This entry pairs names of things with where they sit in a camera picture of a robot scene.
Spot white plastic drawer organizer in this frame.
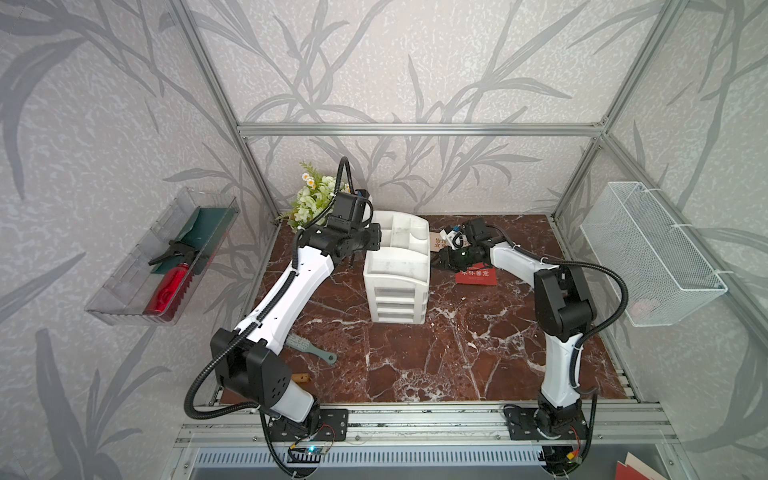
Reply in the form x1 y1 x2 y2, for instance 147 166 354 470
363 210 431 325

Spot beige postcard red characters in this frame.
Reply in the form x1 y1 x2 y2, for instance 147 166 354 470
429 231 450 252

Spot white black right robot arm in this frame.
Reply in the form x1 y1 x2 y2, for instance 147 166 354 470
433 218 595 427

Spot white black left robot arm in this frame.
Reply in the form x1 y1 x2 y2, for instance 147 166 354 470
211 222 382 424

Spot green white artificial flowers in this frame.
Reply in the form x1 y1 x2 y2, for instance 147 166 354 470
280 157 351 233

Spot green hair brush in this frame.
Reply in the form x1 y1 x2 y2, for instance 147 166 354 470
285 334 338 365

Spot green card in tray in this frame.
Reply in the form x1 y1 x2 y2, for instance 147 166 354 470
152 207 239 275

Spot small wooden block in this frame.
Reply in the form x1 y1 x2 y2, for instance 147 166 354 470
291 373 311 384

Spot black clamp in tray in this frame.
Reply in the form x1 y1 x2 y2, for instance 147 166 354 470
148 240 199 266

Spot red brush in tray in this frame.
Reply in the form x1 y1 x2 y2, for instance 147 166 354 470
145 263 190 321

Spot red paper at bottom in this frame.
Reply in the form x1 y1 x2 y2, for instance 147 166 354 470
614 453 667 480

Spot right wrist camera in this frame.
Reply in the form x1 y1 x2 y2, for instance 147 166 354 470
439 226 465 250

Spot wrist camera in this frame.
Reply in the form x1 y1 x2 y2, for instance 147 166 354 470
326 189 372 233
439 226 465 250

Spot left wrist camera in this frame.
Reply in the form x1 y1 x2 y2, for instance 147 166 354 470
326 189 372 233

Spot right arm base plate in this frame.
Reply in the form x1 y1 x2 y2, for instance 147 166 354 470
502 403 588 441

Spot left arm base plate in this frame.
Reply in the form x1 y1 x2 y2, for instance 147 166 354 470
267 408 350 442

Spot clear wall-mounted tray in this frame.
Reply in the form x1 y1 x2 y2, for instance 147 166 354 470
85 187 240 326

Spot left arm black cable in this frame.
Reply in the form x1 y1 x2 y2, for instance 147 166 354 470
183 155 367 421

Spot white wire mesh basket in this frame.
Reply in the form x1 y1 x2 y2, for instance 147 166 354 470
581 181 728 327

